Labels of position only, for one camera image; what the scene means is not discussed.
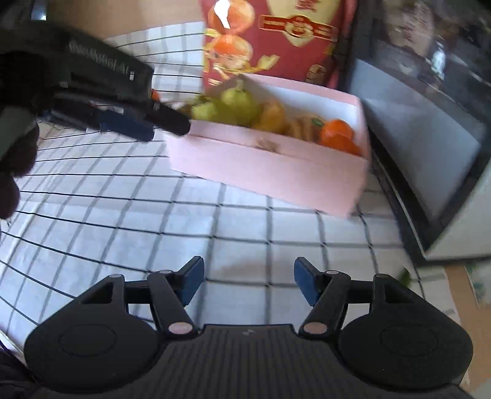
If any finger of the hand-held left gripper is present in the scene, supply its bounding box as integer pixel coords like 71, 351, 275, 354
49, 98, 155, 141
148, 89, 191, 136

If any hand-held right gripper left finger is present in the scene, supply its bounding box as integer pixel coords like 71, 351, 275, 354
79, 256, 205, 338

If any green pear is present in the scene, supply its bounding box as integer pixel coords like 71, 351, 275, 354
219, 79, 264, 127
189, 97, 224, 122

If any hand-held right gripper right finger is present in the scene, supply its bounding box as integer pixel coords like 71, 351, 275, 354
294, 257, 418, 338

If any yellow banana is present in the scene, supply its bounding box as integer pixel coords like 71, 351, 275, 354
251, 100, 288, 135

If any brown spotted banana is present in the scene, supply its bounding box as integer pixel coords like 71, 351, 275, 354
286, 115, 323, 141

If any microwave oven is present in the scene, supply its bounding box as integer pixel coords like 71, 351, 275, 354
339, 0, 491, 263

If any pink cardboard box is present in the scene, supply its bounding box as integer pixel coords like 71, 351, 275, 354
168, 74, 372, 218

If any mandarin orange with leaves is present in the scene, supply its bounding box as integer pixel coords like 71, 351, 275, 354
338, 140, 363, 157
311, 118, 354, 147

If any person's left hand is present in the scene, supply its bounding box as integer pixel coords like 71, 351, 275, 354
0, 50, 67, 220

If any red gift box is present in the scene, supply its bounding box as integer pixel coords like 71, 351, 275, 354
199, 0, 359, 91

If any checked white tablecloth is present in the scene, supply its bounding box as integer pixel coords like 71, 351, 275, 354
0, 21, 461, 350

